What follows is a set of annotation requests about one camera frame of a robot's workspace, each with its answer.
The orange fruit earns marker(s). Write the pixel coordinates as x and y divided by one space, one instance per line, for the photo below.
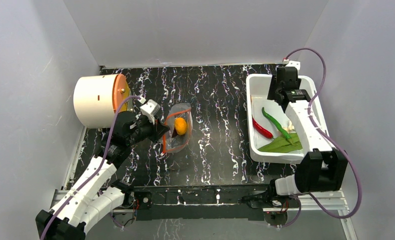
181 126

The green leaf vegetable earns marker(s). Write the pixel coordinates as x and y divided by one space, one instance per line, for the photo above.
282 145

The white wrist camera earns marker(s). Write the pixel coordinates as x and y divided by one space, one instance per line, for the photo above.
292 63
149 108

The red chili pepper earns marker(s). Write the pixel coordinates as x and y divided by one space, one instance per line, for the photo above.
261 130

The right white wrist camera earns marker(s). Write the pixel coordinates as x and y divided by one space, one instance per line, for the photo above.
292 63

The garlic bulb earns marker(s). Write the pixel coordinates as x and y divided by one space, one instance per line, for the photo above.
290 127

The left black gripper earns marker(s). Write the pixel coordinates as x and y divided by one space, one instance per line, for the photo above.
158 129

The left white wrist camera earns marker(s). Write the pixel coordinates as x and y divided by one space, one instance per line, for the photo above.
149 108

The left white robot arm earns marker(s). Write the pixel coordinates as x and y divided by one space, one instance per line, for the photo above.
83 206

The white plastic bin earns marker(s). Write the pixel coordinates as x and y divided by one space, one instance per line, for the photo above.
257 87

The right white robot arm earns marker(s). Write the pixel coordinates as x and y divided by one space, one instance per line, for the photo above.
323 166

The green chili pepper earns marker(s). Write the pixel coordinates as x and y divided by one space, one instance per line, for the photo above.
278 126

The dark red apple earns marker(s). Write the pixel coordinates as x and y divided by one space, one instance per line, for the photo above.
174 132

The clear zip top bag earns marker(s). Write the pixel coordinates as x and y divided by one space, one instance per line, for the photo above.
176 144

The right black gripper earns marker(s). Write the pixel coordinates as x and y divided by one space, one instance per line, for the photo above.
281 97

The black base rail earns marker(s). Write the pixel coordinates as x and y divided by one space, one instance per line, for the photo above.
240 201

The white cylinder orange lid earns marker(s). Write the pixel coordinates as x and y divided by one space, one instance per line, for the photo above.
96 99

